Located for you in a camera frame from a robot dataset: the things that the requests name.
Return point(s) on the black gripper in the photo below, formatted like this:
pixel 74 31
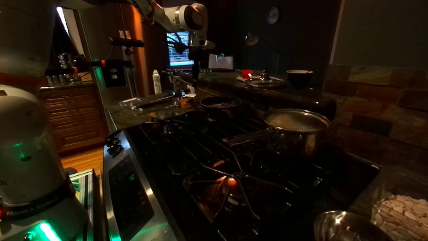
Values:
pixel 200 45

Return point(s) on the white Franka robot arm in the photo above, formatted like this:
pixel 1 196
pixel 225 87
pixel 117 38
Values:
pixel 27 148

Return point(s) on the black frying pan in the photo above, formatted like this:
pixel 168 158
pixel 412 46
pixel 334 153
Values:
pixel 219 103

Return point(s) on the computer monitor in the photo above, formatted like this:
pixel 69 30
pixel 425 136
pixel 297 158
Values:
pixel 178 55

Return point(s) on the white plastic bottle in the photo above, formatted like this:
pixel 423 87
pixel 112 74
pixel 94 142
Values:
pixel 157 85

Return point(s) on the black stove top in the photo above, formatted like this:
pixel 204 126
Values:
pixel 188 148

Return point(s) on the glass pot lid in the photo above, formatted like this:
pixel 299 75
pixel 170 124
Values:
pixel 268 82

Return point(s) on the dark bowl with white inside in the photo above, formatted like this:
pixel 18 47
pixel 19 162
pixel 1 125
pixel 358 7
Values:
pixel 300 77

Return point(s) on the black stove knob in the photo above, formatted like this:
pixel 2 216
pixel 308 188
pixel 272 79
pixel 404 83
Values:
pixel 117 152
pixel 112 142

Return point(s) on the pale grainy food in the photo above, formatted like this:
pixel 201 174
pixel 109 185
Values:
pixel 295 121

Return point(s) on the wooden cabinet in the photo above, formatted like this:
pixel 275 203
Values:
pixel 75 116

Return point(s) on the container with pale chunks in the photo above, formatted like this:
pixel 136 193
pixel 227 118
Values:
pixel 402 215

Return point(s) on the black camera stand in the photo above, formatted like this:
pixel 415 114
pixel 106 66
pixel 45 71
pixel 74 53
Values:
pixel 128 43

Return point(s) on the round wall clock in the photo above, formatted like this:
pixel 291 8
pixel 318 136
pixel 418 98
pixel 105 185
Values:
pixel 273 15

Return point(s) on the metal robot mounting frame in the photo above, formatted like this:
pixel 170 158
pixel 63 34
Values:
pixel 85 192

